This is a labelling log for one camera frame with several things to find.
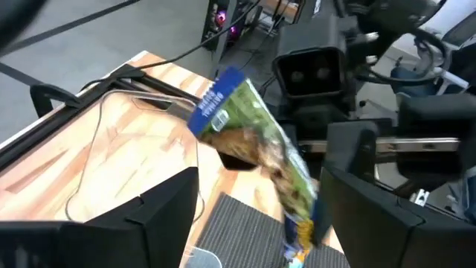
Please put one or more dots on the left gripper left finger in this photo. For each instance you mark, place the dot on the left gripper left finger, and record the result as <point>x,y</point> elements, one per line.
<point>111,245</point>

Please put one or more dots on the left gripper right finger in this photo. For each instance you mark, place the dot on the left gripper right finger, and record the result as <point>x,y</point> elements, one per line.
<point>390,242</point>

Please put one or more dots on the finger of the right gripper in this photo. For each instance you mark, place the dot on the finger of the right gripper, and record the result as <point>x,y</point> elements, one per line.
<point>351,149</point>
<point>435,115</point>

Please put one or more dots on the blue oatmeal raisin granola bar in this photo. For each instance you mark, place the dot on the blue oatmeal raisin granola bar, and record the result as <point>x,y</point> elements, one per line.
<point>253,123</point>

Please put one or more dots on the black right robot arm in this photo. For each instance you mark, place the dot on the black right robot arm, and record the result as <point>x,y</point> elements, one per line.
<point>386,15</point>

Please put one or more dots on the clear plastic bin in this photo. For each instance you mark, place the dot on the clear plastic bin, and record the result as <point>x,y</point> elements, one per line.
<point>148,149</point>
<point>202,260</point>

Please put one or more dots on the grey woven placemat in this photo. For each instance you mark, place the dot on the grey woven placemat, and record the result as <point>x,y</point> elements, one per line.
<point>241,238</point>

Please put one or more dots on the black computer tower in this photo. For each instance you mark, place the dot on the black computer tower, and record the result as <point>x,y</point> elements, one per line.
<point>219,22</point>

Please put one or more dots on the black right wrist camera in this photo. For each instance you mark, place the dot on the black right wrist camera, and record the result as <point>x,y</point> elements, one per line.
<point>310,70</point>

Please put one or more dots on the black aluminium table frame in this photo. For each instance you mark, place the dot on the black aluminium table frame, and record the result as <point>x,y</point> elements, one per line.
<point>22,147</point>

